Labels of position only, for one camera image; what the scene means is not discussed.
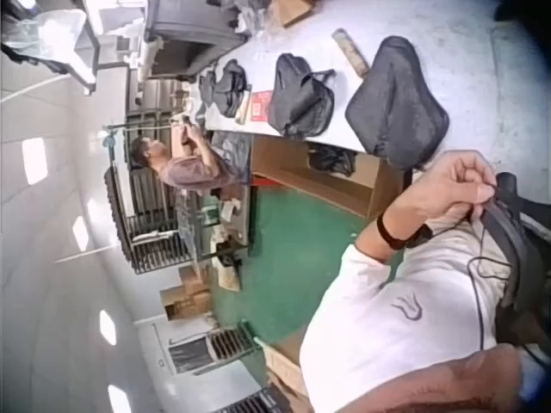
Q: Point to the dark grey flat bag panel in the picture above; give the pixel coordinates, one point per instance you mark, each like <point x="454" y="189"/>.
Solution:
<point x="396" y="103"/>

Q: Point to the person's left hand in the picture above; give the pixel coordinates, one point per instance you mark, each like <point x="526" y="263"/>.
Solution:
<point x="435" y="189"/>

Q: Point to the person's left fingers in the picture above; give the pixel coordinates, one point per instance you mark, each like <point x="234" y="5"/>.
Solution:
<point x="480" y="185"/>

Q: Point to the beige wooden strip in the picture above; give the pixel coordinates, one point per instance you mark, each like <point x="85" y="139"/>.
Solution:
<point x="351" y="51"/>

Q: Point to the black bag in carton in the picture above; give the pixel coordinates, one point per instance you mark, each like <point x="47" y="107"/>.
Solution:
<point x="332" y="159"/>

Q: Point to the flat cardboard carton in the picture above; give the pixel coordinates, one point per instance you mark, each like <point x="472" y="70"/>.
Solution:
<point x="286" y="365"/>

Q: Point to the black slatted rack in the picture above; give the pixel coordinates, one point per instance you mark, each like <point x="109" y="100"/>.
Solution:
<point x="142" y="223"/>

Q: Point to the black folded bag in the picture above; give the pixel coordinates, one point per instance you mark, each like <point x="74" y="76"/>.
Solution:
<point x="226" y="88"/>

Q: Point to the beige roll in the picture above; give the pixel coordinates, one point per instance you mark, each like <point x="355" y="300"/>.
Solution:
<point x="242" y="109"/>

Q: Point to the grey plastic crate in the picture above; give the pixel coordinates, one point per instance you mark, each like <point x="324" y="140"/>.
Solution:
<point x="189" y="34"/>

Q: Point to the red label card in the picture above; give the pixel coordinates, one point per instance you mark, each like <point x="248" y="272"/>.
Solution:
<point x="260" y="106"/>

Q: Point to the heap of cardboard cartons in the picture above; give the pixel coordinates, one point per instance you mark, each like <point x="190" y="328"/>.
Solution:
<point x="191" y="290"/>

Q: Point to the black wrist band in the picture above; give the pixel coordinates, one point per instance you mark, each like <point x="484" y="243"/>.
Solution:
<point x="402" y="236"/>

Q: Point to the small brown cardboard box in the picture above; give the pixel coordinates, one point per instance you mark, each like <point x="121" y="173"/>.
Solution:
<point x="293" y="10"/>

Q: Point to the open cardboard box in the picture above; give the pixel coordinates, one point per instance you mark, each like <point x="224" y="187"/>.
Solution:
<point x="318" y="180"/>

